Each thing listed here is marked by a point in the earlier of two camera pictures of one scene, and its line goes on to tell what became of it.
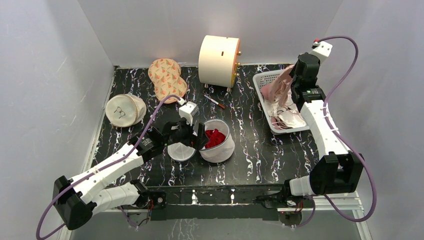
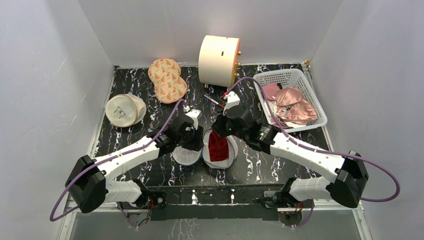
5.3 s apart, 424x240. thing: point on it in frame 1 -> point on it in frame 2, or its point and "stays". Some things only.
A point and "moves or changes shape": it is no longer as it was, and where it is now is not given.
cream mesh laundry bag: (125, 110) stays
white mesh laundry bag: (179, 151) moves or changes shape
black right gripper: (293, 73) -> (220, 126)
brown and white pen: (214, 101) stays
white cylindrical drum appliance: (218, 59) stays
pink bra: (277, 90) moves or changes shape
